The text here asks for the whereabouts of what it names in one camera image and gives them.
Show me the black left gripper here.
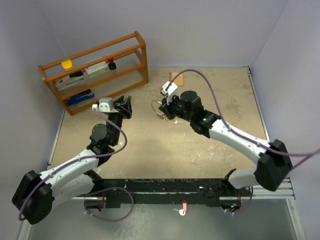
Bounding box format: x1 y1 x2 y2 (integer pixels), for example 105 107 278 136
106 95 132 145

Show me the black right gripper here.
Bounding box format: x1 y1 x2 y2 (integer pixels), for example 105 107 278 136
159 93 193 123

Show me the plain silver key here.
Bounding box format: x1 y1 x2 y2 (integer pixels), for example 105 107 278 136
173 119 183 124

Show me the large silver keyring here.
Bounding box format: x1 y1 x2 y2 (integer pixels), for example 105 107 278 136
150 100 169 122

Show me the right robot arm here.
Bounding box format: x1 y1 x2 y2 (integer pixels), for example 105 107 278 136
159 90 293 196

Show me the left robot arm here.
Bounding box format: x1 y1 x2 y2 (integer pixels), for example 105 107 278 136
11 96 133 225

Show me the tan spiral notebook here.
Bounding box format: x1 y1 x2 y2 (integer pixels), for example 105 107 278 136
169 72 184 87

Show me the blue stapler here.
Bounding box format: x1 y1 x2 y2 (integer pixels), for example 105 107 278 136
67 89 95 106

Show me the red black stamp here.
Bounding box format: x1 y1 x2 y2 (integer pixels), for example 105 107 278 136
107 58 117 71

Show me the white cardboard box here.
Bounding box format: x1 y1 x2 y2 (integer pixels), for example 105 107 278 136
85 61 109 78

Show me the orange wooden shelf rack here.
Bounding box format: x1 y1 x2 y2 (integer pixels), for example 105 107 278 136
38 31 149 116

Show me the white black stapler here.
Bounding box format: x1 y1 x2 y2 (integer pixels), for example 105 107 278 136
55 72 88 91

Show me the yellow lidded jar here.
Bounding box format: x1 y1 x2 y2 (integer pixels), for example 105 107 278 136
61 59 74 72

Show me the red tag key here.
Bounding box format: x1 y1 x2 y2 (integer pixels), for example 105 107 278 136
173 200 188 216

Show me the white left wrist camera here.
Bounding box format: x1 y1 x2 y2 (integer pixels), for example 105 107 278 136
91 97 118 114

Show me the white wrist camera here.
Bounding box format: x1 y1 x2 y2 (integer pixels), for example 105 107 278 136
91 97 118 114
160 81 178 105

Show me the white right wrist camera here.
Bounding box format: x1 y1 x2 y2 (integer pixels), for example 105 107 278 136
160 81 178 105

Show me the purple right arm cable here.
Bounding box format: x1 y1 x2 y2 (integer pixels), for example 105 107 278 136
169 69 320 216

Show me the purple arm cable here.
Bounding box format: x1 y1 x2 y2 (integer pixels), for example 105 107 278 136
17 111 135 222
169 69 320 216

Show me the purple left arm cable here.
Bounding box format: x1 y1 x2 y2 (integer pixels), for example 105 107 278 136
17 111 135 222

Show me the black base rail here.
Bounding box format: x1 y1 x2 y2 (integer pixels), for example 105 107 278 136
82 170 252 209

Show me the aluminium frame rail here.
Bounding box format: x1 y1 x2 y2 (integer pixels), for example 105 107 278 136
253 178 295 200

